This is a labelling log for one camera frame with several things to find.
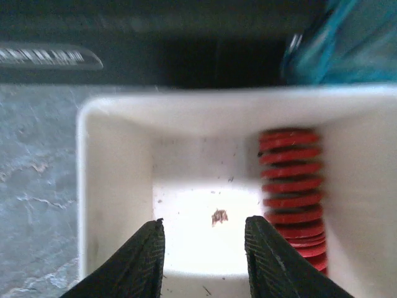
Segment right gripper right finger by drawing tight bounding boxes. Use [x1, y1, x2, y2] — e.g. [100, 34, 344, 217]
[244, 216, 351, 298]

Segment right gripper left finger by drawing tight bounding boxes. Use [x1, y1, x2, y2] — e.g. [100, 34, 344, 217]
[62, 219, 165, 298]

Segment white spring box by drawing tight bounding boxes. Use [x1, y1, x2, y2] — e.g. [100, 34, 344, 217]
[77, 84, 396, 297]

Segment red springs in box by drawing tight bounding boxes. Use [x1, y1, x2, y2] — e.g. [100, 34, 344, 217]
[258, 128, 328, 274]

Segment black plastic toolbox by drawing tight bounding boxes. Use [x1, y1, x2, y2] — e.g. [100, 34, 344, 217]
[0, 0, 397, 91]

